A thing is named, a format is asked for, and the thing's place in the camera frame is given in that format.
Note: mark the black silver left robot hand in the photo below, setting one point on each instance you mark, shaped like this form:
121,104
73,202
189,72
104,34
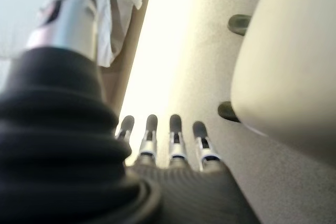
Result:
65,155

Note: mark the dark left robot foot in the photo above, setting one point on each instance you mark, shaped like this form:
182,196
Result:
227,111

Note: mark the dark robot foot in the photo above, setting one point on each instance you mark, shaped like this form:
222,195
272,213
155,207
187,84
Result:
227,111
237,23

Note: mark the dark right robot foot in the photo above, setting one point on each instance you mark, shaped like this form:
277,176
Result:
237,23

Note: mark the silver left robot leg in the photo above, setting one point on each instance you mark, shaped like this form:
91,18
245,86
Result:
288,64

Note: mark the dark wooden bed frame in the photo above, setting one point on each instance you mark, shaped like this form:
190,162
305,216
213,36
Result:
126,51

